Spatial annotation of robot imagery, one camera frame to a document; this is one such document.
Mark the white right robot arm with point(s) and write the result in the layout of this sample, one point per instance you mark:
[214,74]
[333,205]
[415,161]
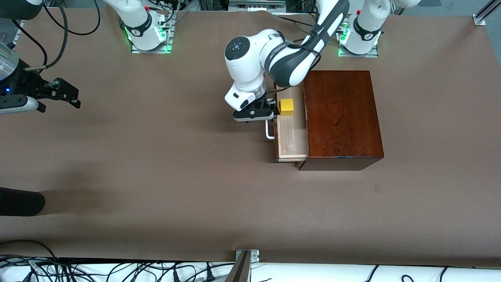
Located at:
[137,19]

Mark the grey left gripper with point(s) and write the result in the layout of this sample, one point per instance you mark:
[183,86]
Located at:
[270,103]

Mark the black cylindrical object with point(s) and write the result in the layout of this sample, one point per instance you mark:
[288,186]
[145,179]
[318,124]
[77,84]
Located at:
[19,201]

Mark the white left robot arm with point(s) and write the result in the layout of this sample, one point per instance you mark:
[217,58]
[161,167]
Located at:
[246,62]

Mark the brown table cover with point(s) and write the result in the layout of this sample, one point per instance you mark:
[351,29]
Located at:
[195,176]

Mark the grey metal pole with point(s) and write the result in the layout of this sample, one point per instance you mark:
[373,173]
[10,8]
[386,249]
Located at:
[239,270]

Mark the small metal bracket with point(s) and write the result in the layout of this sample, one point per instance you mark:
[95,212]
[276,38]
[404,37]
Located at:
[254,255]

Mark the white perforated rail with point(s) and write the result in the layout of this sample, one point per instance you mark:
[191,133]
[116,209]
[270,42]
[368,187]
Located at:
[17,35]

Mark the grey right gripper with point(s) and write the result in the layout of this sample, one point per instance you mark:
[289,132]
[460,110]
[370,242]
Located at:
[28,84]

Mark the dark brown wooden cabinet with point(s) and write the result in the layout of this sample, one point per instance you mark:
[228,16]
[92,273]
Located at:
[344,117]

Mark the grey network switch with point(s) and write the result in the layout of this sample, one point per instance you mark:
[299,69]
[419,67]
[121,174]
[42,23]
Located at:
[256,4]

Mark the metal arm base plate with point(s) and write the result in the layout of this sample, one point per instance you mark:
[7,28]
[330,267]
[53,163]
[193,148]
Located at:
[373,53]
[168,45]

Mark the aluminium frame profile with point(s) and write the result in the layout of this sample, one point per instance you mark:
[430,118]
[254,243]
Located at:
[483,15]

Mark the yellow cube block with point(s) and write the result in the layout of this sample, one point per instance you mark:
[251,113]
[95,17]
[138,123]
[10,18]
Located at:
[286,107]

